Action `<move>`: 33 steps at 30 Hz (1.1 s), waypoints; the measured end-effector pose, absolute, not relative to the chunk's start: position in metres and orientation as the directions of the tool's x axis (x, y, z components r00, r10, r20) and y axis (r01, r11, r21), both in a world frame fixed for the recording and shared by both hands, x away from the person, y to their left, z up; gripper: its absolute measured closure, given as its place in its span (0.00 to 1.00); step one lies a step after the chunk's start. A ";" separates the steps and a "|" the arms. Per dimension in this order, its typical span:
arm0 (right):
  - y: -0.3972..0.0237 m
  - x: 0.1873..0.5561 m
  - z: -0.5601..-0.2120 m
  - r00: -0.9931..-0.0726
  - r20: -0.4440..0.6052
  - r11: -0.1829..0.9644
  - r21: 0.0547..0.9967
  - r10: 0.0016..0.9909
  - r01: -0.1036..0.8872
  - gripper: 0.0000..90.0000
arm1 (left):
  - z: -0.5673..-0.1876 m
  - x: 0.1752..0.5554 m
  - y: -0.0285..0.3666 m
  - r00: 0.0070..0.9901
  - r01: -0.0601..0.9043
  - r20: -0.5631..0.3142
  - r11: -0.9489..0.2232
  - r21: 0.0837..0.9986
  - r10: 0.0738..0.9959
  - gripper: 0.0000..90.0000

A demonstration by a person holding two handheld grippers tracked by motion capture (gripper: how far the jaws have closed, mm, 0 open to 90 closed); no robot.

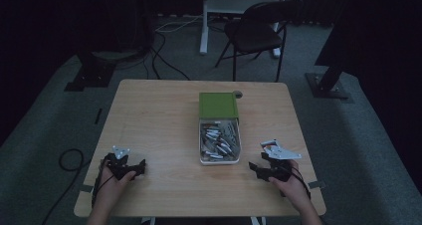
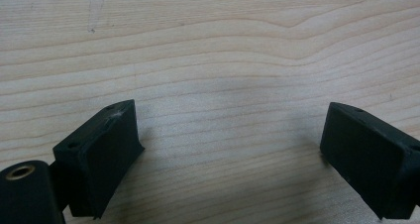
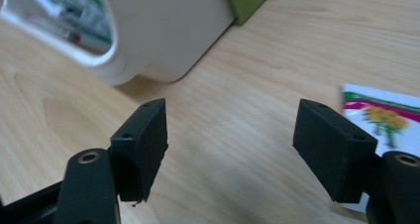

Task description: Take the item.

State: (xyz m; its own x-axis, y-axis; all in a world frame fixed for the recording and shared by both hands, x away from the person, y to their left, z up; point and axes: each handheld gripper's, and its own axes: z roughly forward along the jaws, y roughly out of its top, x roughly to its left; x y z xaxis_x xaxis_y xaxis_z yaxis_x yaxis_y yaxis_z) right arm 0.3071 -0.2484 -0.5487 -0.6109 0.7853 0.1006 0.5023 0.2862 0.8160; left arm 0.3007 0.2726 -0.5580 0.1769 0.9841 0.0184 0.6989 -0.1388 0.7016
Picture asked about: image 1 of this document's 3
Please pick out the person's right hand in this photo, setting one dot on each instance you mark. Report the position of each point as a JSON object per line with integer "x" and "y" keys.
{"x": 292, "y": 186}

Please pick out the round table grommet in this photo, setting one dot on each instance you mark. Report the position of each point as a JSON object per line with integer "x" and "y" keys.
{"x": 238, "y": 94}

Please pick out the green box lid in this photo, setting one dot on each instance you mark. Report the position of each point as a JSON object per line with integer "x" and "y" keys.
{"x": 218, "y": 105}

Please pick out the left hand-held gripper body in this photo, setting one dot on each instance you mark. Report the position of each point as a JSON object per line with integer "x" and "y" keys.
{"x": 121, "y": 163}

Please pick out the clear tray of metal parts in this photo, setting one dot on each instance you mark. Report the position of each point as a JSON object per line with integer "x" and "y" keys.
{"x": 219, "y": 161}

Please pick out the black strip on floor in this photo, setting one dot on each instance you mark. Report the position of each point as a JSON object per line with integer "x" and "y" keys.
{"x": 98, "y": 116}

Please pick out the pile of pens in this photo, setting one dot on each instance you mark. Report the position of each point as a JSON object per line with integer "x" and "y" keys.
{"x": 219, "y": 142}

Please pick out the grey tape piece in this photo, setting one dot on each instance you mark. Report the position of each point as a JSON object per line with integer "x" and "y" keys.
{"x": 86, "y": 188}
{"x": 316, "y": 184}

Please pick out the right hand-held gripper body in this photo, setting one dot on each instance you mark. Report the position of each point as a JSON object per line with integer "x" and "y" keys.
{"x": 277, "y": 165}

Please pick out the person's left hand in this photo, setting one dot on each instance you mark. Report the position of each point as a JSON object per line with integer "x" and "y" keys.
{"x": 111, "y": 188}

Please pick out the black stand base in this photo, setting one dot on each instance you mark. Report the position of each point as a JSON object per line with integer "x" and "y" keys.
{"x": 91, "y": 74}

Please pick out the black folding chair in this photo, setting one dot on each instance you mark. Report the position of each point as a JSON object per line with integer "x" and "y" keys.
{"x": 253, "y": 36}

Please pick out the black stand with base plate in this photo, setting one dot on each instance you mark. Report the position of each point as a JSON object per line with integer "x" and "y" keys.
{"x": 326, "y": 82}

